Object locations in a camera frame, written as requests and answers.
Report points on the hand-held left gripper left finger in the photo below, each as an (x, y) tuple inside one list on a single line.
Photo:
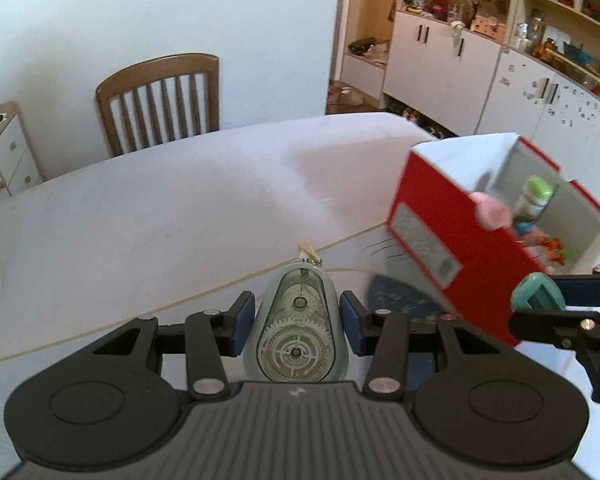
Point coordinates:
[(242, 322)]

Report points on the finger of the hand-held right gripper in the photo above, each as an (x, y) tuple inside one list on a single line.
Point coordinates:
[(587, 292), (555, 327)]

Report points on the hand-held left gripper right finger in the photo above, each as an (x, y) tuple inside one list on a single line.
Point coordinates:
[(351, 322)]

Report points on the small teal toy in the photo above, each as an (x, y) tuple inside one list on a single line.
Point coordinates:
[(525, 295)]

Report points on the clear gear toy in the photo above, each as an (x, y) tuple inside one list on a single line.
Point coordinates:
[(295, 345)]

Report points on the white bottle green cap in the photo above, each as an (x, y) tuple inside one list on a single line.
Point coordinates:
[(532, 200)]

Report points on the pink-haired doll toy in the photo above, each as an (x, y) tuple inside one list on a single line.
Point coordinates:
[(492, 210)]

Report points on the red cardboard box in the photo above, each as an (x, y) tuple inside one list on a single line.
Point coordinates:
[(440, 210)]

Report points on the dark blue speckled mat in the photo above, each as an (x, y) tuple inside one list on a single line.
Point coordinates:
[(395, 300)]

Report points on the orange red small toy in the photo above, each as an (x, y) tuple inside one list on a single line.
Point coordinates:
[(547, 250)]

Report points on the row of shoes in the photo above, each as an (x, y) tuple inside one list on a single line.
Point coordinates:
[(405, 114)]

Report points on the pair of beige slippers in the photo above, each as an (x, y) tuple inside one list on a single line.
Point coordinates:
[(346, 96)]

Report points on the row of bottles and jars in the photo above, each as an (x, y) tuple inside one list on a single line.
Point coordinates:
[(565, 50)]

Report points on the brown wooden chair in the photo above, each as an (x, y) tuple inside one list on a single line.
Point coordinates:
[(155, 67)]

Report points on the white shelf cabinet unit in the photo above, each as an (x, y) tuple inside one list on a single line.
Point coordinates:
[(430, 60)]

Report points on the dark bags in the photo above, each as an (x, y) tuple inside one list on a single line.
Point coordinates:
[(367, 47)]

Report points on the white wood-top sideboard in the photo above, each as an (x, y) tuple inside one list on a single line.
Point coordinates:
[(10, 160)]

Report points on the row of shelf ornaments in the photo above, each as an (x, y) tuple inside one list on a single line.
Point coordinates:
[(460, 10)]

